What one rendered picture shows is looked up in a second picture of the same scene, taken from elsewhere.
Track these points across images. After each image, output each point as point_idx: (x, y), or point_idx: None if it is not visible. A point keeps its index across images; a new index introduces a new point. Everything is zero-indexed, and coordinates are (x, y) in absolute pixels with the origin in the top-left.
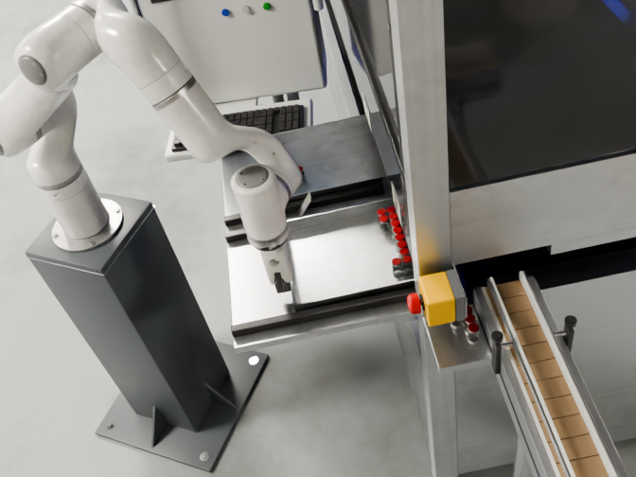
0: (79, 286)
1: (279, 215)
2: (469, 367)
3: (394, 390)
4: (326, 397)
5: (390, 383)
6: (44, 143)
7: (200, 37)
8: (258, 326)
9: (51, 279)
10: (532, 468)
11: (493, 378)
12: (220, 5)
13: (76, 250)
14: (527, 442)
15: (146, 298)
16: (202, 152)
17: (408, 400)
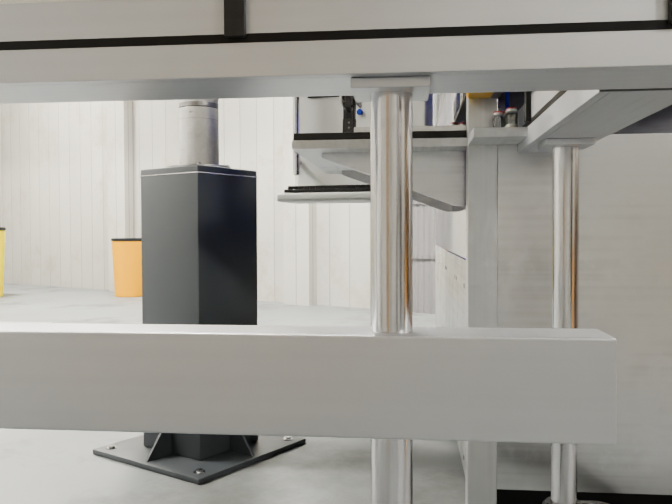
0: (170, 201)
1: None
2: (504, 135)
3: (438, 472)
4: (356, 466)
5: (435, 469)
6: None
7: (335, 131)
8: (318, 133)
9: (148, 202)
10: (548, 120)
11: (540, 273)
12: (357, 106)
13: (183, 164)
14: (545, 102)
15: (218, 240)
16: None
17: (452, 479)
